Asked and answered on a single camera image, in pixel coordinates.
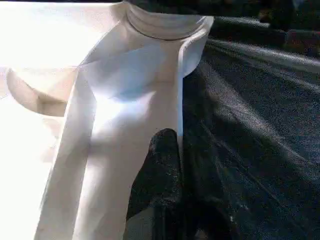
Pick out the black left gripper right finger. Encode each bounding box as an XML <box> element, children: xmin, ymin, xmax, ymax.
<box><xmin>183</xmin><ymin>148</ymin><xmax>241</xmax><ymax>240</ymax></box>

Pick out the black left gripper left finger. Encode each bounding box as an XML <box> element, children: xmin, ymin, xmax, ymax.
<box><xmin>126</xmin><ymin>127</ymin><xmax>184</xmax><ymax>240</ymax></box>

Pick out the white plastic table top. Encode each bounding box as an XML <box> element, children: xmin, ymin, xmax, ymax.
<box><xmin>0</xmin><ymin>0</ymin><xmax>215</xmax><ymax>240</ymax></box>

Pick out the white plastic table leg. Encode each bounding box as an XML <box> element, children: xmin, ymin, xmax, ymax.
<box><xmin>123</xmin><ymin>0</ymin><xmax>205</xmax><ymax>41</ymax></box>

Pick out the black work mat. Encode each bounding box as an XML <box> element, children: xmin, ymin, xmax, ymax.
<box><xmin>179</xmin><ymin>0</ymin><xmax>320</xmax><ymax>240</ymax></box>

